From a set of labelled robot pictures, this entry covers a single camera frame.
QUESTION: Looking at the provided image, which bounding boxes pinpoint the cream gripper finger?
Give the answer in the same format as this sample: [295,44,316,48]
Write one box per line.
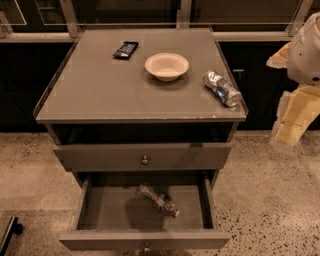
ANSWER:
[271,84,320,147]
[266,43,290,69]

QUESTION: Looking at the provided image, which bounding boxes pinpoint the clear plastic water bottle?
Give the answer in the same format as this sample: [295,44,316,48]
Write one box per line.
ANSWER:
[135,183,180,218]

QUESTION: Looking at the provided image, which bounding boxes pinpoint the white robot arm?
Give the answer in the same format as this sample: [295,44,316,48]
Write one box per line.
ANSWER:
[266,12,320,146]

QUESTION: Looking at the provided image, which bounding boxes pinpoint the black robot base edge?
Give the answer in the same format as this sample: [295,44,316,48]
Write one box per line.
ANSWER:
[0,216,24,256]

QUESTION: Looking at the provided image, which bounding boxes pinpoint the grey top drawer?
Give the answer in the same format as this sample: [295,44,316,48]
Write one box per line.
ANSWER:
[54,143,231,172]

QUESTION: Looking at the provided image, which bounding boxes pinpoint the grey drawer cabinet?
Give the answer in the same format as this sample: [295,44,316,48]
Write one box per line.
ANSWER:
[34,28,247,181]

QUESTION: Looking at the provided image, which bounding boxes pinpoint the grey open middle drawer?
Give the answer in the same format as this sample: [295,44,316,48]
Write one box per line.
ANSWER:
[60,175,230,251]

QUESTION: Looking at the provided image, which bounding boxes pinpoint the crushed silver blue can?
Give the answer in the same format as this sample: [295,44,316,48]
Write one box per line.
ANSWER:
[203,70,242,107]

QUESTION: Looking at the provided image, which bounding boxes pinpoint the white paper bowl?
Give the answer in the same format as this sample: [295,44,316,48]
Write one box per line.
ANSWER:
[145,53,189,82]

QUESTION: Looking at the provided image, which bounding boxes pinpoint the dark blue snack bar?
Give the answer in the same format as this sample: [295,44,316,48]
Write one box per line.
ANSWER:
[113,41,139,59]

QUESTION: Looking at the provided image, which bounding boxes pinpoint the round metal top knob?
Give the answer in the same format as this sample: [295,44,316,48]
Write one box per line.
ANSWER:
[141,156,149,165]

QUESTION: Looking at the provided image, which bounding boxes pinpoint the round metal knob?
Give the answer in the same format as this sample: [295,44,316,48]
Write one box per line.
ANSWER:
[142,243,151,253]
[141,156,149,165]

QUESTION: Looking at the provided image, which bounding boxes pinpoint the round metal middle knob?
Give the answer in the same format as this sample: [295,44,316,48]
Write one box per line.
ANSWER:
[142,243,151,253]

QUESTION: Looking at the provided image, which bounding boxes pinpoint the dark wall cabinets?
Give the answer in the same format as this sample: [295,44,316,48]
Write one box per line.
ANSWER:
[0,42,297,132]

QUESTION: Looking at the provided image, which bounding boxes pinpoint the metal railing frame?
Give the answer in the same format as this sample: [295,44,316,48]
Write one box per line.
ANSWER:
[0,0,320,42]

